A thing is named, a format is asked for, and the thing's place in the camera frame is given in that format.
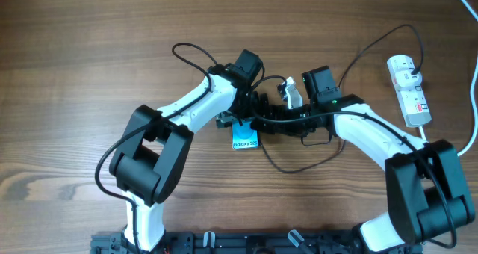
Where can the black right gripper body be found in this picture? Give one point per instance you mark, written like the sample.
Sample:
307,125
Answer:
285,113

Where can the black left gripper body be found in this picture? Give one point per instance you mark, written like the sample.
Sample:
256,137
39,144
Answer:
243,109

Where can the blue Galaxy smartphone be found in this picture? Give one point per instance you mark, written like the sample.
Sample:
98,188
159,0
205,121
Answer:
243,136

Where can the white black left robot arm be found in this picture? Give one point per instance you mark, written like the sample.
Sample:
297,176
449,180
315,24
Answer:
148,160

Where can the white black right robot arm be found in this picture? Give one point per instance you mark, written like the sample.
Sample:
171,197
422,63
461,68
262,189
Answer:
427,193

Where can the white USB charger adapter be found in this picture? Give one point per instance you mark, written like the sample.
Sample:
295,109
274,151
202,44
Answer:
405,79

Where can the white power strip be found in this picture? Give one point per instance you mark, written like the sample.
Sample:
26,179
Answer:
412,101

